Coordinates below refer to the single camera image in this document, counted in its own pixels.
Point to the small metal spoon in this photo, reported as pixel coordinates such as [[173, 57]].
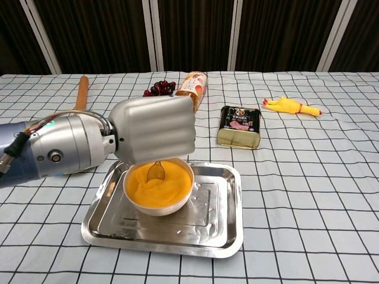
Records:
[[155, 174]]

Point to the blue checked tablecloth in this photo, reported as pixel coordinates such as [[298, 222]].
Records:
[[296, 207]]

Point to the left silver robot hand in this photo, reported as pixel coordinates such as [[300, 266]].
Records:
[[157, 127]]

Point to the cream round bowl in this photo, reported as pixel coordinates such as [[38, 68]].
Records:
[[160, 210]]

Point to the wooden rolling pin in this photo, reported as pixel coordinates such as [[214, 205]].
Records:
[[81, 94]]

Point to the dark red grape bunch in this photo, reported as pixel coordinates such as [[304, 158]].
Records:
[[161, 87]]

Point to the dark folding screen white frames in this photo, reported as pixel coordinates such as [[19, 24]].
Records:
[[192, 32]]

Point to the yellow rubber chicken toy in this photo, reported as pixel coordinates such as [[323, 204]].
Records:
[[285, 106]]

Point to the black luncheon meat can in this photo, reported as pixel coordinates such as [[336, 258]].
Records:
[[240, 127]]

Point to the rectangular stainless steel tray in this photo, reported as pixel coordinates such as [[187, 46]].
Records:
[[213, 230]]

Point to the orange powder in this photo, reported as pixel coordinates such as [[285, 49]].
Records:
[[174, 189]]

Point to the amber drink bottle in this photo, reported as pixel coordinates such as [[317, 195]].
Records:
[[195, 87]]

